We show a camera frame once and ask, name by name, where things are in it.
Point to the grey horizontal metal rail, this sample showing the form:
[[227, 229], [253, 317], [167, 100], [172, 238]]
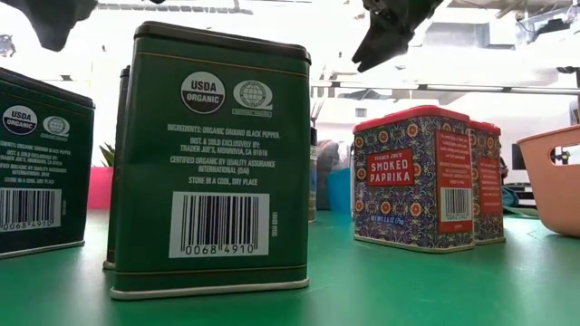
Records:
[[453, 87]]

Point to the small green succulent plant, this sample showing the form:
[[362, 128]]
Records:
[[109, 156]]

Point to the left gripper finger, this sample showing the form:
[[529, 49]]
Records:
[[50, 22]]

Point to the clear plastic storage box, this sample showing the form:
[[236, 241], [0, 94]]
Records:
[[326, 181]]

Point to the dark green cloth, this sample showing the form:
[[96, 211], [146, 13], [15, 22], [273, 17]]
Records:
[[509, 197]]

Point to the green table mat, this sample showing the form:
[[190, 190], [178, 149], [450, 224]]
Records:
[[408, 290]]

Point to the pink plastic bin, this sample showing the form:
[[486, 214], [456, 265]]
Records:
[[99, 188]]

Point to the green black pepper tin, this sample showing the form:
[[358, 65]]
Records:
[[45, 181], [117, 181], [208, 158]]

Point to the red-lid smoked paprika tin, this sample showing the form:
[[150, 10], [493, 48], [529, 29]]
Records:
[[399, 190], [491, 181]]

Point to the blue plastic bin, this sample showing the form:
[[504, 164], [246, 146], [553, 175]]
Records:
[[340, 190]]

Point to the orange plastic bin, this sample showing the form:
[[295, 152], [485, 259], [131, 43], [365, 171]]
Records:
[[544, 199]]

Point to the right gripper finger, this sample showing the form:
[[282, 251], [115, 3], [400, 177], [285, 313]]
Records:
[[369, 41], [392, 43]]

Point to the black background monitor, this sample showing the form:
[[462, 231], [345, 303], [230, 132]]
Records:
[[519, 156]]

